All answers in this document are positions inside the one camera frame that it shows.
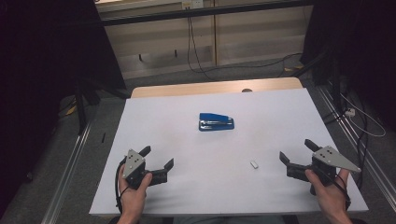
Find long black floor cable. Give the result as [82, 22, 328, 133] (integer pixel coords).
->
[202, 51, 304, 78]

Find person's grey trousers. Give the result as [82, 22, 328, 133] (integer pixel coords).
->
[172, 215, 287, 224]

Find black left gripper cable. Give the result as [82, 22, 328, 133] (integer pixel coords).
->
[114, 157, 129, 214]

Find black horizontal metal bar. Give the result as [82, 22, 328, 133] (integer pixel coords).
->
[100, 0, 313, 27]

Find dark curtain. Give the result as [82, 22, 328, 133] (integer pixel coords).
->
[300, 0, 396, 133]
[0, 0, 128, 216]

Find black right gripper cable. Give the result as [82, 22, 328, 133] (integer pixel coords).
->
[320, 169, 352, 210]

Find light wooden table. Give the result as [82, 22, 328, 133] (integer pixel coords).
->
[130, 77, 304, 99]

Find blue stapler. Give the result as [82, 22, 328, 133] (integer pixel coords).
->
[198, 112, 235, 133]

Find person's right hand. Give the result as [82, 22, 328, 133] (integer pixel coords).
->
[304, 167, 352, 220]

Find black wall socket cables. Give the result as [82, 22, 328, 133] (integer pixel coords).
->
[186, 7, 216, 80]

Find black metal stand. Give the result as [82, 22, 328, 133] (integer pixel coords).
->
[292, 49, 345, 110]
[74, 77, 131, 136]

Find white table board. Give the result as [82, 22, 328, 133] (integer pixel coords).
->
[89, 88, 370, 217]

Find person's left hand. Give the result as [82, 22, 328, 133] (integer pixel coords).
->
[118, 163, 154, 217]

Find white floor cable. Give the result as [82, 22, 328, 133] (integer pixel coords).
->
[340, 92, 388, 138]

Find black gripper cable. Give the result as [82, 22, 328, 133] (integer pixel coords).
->
[114, 157, 129, 214]
[320, 169, 352, 210]

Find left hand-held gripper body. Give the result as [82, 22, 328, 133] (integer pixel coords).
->
[121, 148, 153, 190]

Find white wall socket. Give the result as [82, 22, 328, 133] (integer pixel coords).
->
[181, 0, 204, 9]

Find aluminium floor rail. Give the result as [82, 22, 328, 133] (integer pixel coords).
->
[317, 86, 396, 204]
[41, 122, 92, 224]

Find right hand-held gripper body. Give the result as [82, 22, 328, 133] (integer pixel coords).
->
[311, 145, 362, 189]

